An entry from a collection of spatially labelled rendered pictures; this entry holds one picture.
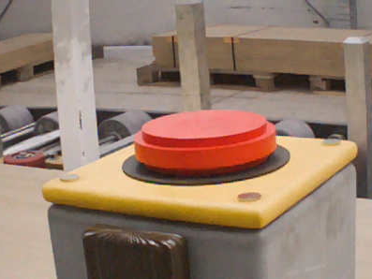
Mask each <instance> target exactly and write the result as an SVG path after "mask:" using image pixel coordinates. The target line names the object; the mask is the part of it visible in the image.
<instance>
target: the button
mask: <svg viewBox="0 0 372 279"><path fill-rule="evenodd" d="M134 146H135V158H137V159H138V160H139V161H140V162H143V163H144V164H145V166H146V167H147V168H149V169H150V170H155V171H157V172H160V173H165V174H178V175H207V174H223V173H228V172H233V171H237V170H240V169H249V168H251V167H253V166H256V165H258V164H259V163H262V162H263V161H264V160H266V158H267V157H268V155H269V154H270V153H272V152H273V151H274V150H275V147H276V141H275V126H274V125H273V124H272V123H268V122H266V118H265V117H264V116H263V115H259V114H257V113H254V112H249V111H244V110H199V111H192V112H180V113H176V114H172V115H168V116H164V117H159V118H156V119H155V120H152V121H149V122H147V123H146V124H145V125H143V126H142V129H141V130H140V131H139V132H138V133H137V134H135V136H134Z"/></svg>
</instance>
